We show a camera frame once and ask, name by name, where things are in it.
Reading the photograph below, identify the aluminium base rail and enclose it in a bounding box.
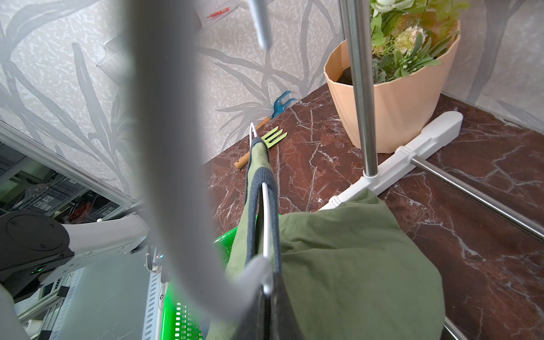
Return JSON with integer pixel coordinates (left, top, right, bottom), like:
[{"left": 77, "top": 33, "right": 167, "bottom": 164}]
[{"left": 16, "top": 254, "right": 171, "bottom": 340}]

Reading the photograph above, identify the green garden hand fork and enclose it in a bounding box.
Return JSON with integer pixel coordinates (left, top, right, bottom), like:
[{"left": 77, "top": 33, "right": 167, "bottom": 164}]
[{"left": 233, "top": 126, "right": 288, "bottom": 169}]

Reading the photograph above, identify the blue garden hand rake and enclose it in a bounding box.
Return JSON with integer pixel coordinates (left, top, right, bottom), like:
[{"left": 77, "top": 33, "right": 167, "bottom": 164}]
[{"left": 256, "top": 91, "right": 296, "bottom": 130}]

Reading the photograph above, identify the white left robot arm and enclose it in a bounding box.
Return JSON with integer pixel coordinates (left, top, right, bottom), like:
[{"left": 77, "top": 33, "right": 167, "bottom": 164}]
[{"left": 1, "top": 211, "right": 150, "bottom": 339}]

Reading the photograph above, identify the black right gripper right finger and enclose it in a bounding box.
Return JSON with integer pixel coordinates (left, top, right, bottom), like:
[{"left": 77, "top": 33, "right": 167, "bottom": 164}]
[{"left": 269, "top": 273, "right": 303, "bottom": 340}]

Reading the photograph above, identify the potted plant with white flowers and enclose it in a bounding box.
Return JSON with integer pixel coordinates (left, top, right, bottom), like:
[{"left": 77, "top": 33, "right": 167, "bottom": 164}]
[{"left": 324, "top": 0, "right": 470, "bottom": 154}]

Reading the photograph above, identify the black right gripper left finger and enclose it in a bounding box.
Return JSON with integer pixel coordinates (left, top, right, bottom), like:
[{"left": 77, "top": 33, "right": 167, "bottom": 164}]
[{"left": 232, "top": 288, "right": 266, "bottom": 340}]

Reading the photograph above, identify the green perforated plastic basket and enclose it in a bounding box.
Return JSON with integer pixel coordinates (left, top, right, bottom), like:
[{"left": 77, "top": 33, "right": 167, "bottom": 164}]
[{"left": 161, "top": 228, "right": 237, "bottom": 339}]

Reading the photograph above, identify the olive green tank top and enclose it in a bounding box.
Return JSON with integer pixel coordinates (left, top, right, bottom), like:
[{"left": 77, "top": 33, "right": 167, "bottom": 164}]
[{"left": 226, "top": 137, "right": 445, "bottom": 339}]

